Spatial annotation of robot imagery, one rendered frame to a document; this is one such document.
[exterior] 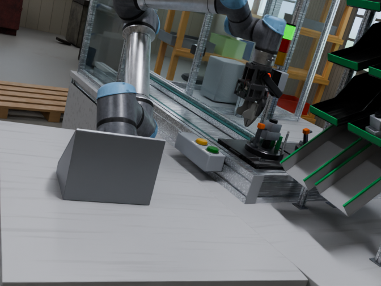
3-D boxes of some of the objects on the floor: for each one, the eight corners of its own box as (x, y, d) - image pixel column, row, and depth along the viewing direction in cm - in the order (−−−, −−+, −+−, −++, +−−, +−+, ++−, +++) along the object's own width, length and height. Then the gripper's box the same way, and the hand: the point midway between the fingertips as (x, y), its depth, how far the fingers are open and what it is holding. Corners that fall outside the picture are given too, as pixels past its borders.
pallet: (89, 100, 543) (92, 91, 540) (117, 128, 473) (119, 117, 470) (-34, 87, 475) (-32, 75, 472) (-23, 116, 405) (-21, 103, 402)
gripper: (241, 58, 155) (223, 120, 161) (258, 66, 148) (239, 130, 154) (261, 62, 160) (242, 122, 166) (278, 70, 153) (259, 131, 159)
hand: (249, 123), depth 161 cm, fingers closed
